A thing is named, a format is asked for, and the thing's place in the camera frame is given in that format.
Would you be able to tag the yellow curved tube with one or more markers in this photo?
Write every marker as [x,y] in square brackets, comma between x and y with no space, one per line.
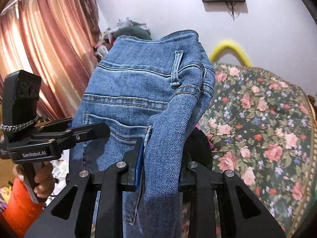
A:
[230,47]

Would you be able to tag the floral bed cover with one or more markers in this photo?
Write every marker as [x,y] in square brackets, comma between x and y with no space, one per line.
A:
[264,129]

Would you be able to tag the black folded garment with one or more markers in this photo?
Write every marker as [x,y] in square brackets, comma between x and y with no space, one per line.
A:
[198,148]

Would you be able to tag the grey plush toy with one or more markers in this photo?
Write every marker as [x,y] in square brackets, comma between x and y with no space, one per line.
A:
[134,31]

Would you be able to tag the blue denim jeans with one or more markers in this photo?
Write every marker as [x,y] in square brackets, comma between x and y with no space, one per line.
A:
[154,90]

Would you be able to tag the orange sleeve forearm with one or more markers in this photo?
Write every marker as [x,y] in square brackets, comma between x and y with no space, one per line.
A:
[20,213]

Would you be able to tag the person's left hand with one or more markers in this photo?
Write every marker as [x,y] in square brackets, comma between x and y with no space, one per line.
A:
[44,179]

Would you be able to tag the white clothes pile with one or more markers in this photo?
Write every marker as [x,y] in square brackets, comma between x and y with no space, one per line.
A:
[60,170]

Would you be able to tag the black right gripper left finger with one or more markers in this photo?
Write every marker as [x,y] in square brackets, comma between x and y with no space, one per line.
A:
[88,197]

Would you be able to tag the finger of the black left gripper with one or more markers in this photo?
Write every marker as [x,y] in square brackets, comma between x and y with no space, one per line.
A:
[86,133]

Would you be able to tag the pink curtain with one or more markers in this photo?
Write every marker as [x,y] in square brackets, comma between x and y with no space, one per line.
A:
[55,40]

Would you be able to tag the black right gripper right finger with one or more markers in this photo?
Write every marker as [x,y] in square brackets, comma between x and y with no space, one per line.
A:
[241,213]

